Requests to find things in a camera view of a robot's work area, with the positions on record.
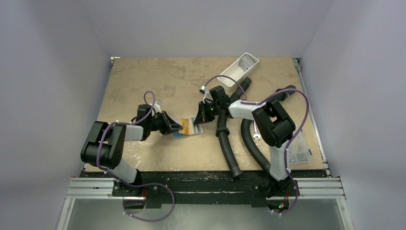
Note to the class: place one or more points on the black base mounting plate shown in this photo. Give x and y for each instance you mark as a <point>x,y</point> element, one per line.
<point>193,187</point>

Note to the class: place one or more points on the clear plastic screw organizer box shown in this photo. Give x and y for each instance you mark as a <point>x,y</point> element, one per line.
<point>299,151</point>

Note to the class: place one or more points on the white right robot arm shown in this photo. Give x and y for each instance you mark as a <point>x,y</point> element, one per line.
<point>276,128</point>

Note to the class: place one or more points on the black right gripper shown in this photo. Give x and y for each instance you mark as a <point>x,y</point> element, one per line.
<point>206,110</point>

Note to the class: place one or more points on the white plastic card bin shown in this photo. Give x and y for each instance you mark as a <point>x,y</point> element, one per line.
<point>236,73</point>

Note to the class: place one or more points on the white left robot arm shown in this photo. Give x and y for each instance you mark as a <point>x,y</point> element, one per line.
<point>104,145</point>

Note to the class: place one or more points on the aluminium frame rail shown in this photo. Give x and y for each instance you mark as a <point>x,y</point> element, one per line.
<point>323,186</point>

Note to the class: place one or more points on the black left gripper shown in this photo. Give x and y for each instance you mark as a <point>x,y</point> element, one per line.
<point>170,126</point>

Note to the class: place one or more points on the beige leather card holder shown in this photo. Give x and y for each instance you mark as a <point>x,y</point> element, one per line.
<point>198,129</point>

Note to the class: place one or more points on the orange picture credit card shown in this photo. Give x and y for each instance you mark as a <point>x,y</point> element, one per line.
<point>187,126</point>

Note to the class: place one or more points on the stack of cards in bin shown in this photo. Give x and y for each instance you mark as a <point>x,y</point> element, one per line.
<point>246,62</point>

